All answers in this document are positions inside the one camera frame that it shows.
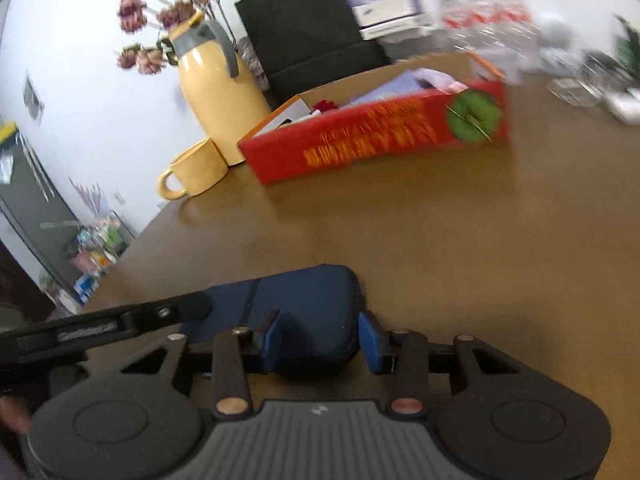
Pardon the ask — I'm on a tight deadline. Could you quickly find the black charger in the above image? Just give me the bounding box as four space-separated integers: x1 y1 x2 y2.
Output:
582 50 622 81

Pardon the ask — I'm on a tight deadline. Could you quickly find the purple fluffy slipper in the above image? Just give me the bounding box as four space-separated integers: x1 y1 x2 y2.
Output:
414 67 457 92

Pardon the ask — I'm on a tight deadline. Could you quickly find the red cardboard box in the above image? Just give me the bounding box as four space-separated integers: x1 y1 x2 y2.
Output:
237 52 512 186

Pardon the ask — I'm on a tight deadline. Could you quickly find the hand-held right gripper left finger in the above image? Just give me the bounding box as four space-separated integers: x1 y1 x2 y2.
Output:
117 307 281 420

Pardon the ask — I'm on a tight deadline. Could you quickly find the dried rose bouquet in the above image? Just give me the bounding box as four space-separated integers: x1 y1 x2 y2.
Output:
116 0 222 76

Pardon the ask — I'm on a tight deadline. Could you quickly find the coiled white cable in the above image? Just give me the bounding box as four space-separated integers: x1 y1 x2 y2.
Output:
547 75 607 109

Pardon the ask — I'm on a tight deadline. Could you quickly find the dark blue zip pouch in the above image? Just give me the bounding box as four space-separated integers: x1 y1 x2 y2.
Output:
180 264 367 379

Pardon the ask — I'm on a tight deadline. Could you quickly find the purple wall sticker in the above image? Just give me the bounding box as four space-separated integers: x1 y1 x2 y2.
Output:
70 177 109 217

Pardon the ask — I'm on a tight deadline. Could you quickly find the purple patterned vase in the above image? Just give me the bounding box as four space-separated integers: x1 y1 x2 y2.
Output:
235 36 272 92

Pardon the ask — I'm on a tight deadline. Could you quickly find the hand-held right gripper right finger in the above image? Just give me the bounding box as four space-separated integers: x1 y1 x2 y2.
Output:
359 310 523 420

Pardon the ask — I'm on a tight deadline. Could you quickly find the yellow thermos jug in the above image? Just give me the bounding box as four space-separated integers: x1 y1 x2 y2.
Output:
167 10 274 167

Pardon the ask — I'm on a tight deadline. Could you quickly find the person's left hand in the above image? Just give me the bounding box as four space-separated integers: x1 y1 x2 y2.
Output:
0 395 32 434

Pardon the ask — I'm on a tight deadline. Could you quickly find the clear water bottle red label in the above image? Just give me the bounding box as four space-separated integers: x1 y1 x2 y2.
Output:
492 0 542 61
462 0 501 56
434 0 468 56

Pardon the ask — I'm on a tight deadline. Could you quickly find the flat white box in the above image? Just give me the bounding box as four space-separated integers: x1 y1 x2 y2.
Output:
359 15 437 41

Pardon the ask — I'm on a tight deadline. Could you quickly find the black paper bag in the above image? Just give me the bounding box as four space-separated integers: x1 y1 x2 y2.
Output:
235 0 394 109

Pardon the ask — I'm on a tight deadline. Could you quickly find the grey cabinet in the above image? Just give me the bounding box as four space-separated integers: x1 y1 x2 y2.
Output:
0 120 82 307

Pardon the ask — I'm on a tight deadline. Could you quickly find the wall poster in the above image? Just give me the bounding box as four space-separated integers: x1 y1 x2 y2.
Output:
22 74 46 121

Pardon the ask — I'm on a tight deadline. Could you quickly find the yellow mug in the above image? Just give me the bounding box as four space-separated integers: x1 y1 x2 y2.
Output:
157 138 230 201

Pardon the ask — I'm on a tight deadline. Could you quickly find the wire storage rack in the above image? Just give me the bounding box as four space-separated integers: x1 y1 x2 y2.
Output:
40 210 137 307

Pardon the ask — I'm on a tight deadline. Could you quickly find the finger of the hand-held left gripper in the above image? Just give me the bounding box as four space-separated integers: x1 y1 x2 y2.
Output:
122 292 211 333

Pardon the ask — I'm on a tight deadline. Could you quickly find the clear container of nuts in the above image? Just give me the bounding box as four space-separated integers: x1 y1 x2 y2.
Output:
380 27 452 62

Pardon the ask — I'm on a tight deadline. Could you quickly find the green sanitizer bottle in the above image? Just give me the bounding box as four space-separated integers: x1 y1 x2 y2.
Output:
615 15 640 63

